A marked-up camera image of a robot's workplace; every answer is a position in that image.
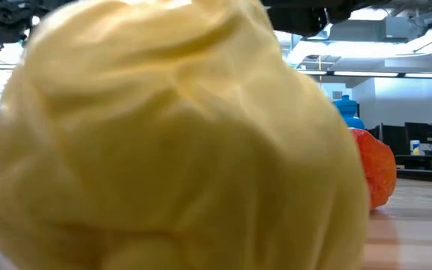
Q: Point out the orange toy fruit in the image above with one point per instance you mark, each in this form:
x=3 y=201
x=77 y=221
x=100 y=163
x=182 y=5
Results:
x=379 y=168

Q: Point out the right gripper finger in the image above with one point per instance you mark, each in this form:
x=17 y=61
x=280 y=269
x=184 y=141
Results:
x=339 y=14
x=298 y=20

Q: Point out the large yellow toy fruit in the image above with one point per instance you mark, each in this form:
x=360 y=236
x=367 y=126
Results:
x=163 y=150

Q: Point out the ceiling light strip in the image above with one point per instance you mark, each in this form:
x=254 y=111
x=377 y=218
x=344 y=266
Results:
x=366 y=74
x=311 y=71
x=429 y=75

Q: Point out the grey ceiling box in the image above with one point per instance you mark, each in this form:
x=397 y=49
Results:
x=369 y=30

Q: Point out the dark office desk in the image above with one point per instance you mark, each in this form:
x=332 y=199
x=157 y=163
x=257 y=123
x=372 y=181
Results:
x=426 y=160

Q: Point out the blue plastic bottle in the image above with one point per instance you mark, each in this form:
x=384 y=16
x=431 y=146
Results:
x=348 y=112

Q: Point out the black computer monitor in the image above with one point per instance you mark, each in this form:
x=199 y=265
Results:
x=394 y=139
x=420 y=133

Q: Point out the white wipes canister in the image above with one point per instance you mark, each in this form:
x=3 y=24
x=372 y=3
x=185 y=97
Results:
x=415 y=147

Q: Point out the black metal frame stand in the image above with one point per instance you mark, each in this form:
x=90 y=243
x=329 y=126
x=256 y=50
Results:
x=358 y=112

